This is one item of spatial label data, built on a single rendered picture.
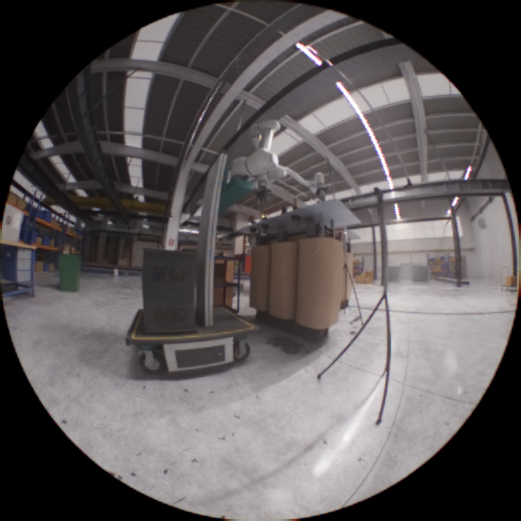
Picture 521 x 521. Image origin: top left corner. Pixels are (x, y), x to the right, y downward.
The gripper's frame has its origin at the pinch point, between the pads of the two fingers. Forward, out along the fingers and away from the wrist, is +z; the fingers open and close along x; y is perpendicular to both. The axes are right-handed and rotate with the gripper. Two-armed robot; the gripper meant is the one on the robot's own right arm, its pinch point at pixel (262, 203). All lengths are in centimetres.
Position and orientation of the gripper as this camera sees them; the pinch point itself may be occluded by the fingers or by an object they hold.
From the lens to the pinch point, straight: 146.5
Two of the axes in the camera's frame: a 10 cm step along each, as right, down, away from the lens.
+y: -8.1, -0.7, -5.8
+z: -0.4, 10.0, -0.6
